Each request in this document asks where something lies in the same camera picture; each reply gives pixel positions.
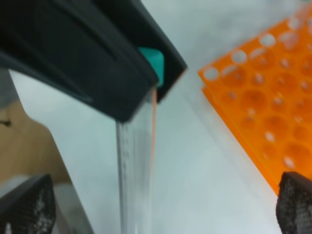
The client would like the orange test tube rack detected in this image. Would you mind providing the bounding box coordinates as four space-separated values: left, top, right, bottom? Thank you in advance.
198 2 312 192

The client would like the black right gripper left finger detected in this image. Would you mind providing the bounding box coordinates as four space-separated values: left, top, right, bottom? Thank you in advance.
0 0 157 122

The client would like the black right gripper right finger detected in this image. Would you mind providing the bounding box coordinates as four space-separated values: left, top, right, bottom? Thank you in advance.
127 0 187 102

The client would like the test tube with teal cap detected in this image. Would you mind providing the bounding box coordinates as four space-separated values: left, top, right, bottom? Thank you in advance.
116 45 165 234

